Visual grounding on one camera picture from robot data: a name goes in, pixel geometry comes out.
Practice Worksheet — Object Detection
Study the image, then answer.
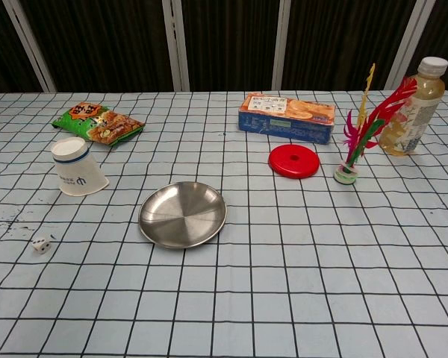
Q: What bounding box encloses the colourful feather shuttlecock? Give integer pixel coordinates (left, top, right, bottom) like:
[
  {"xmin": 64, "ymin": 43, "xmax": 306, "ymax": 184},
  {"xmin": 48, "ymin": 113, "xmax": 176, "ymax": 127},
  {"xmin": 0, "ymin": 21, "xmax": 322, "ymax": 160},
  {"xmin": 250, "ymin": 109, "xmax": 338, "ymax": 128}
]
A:
[{"xmin": 333, "ymin": 62, "xmax": 419, "ymax": 186}]

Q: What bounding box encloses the checkered tablecloth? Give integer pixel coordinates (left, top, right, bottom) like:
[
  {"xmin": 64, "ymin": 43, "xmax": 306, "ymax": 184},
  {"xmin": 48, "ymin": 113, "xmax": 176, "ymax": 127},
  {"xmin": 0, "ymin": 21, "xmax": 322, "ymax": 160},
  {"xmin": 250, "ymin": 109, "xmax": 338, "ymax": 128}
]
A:
[{"xmin": 0, "ymin": 89, "xmax": 448, "ymax": 358}]

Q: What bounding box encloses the white paper cup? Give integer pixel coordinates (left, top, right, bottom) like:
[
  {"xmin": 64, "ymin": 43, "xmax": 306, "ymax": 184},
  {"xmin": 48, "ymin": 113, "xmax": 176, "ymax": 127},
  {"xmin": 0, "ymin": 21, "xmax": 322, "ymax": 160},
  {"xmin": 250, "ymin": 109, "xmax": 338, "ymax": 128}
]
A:
[{"xmin": 50, "ymin": 136, "xmax": 110, "ymax": 197}]

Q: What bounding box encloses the silver metal plate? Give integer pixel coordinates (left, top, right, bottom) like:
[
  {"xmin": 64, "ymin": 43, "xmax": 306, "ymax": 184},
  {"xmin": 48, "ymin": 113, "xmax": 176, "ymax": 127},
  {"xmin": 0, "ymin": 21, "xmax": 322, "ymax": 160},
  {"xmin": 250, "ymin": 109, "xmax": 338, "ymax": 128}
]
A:
[{"xmin": 138, "ymin": 181, "xmax": 228, "ymax": 250}]

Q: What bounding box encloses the red plastic disc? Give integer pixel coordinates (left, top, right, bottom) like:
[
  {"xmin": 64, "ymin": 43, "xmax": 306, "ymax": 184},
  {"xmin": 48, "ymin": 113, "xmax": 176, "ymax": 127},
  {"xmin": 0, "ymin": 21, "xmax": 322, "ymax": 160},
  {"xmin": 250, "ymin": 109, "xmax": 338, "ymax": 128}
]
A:
[{"xmin": 268, "ymin": 144, "xmax": 320, "ymax": 180}]

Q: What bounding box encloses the white metal frame post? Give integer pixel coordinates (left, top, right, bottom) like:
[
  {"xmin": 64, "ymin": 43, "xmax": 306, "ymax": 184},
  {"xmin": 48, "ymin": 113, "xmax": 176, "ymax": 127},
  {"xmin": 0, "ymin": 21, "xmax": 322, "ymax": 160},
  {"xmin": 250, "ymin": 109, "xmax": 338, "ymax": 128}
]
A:
[
  {"xmin": 1, "ymin": 0, "xmax": 57, "ymax": 93},
  {"xmin": 271, "ymin": 0, "xmax": 293, "ymax": 92},
  {"xmin": 161, "ymin": 0, "xmax": 190, "ymax": 92},
  {"xmin": 385, "ymin": 0, "xmax": 436, "ymax": 91}
]

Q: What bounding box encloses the green snack bag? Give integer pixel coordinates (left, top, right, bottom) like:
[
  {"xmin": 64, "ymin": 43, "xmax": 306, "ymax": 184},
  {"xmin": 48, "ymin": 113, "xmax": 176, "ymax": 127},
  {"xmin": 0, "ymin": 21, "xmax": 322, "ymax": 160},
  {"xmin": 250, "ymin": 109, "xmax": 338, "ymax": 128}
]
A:
[{"xmin": 52, "ymin": 101, "xmax": 146, "ymax": 147}]

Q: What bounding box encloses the white die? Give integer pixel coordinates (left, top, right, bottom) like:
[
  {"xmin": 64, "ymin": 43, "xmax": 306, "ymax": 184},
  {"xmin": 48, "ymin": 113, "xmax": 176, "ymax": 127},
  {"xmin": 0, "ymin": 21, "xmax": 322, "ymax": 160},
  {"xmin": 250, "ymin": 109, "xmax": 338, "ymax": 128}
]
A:
[{"xmin": 32, "ymin": 237, "xmax": 52, "ymax": 256}]

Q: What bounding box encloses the blue orange biscuit box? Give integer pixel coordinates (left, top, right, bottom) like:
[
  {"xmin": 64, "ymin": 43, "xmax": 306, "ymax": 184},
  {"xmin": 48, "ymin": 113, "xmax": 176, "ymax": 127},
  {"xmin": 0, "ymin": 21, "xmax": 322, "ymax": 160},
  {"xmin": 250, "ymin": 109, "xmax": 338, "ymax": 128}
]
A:
[{"xmin": 237, "ymin": 92, "xmax": 336, "ymax": 145}]

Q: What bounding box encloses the tea drink bottle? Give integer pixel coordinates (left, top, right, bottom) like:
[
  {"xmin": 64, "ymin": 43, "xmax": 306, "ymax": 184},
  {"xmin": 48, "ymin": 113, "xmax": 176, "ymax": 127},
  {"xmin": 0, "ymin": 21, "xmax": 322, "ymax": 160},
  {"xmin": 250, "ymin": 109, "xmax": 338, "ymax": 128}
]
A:
[{"xmin": 379, "ymin": 56, "xmax": 448, "ymax": 157}]

